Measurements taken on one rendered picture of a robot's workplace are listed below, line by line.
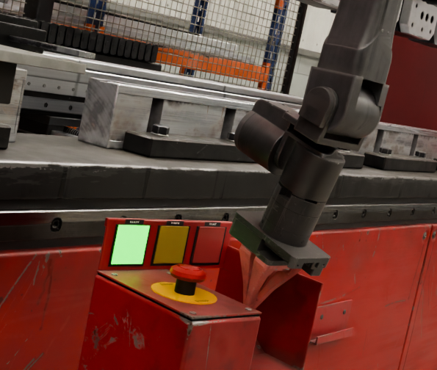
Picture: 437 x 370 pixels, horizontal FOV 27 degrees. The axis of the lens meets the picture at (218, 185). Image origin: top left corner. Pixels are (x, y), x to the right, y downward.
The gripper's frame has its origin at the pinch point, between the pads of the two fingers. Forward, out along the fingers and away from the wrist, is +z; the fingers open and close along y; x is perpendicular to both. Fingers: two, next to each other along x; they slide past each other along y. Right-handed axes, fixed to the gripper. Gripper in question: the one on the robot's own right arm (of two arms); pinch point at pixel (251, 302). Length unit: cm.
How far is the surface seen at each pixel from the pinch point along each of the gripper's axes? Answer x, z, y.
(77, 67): 24.5, -20.0, 12.7
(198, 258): 0.1, 0.1, 9.8
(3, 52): 33.9, -20.7, 11.3
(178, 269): 11.3, -3.4, 2.3
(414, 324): -112, 36, 35
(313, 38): -545, 59, 452
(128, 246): 11.5, -1.3, 10.2
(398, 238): -90, 14, 38
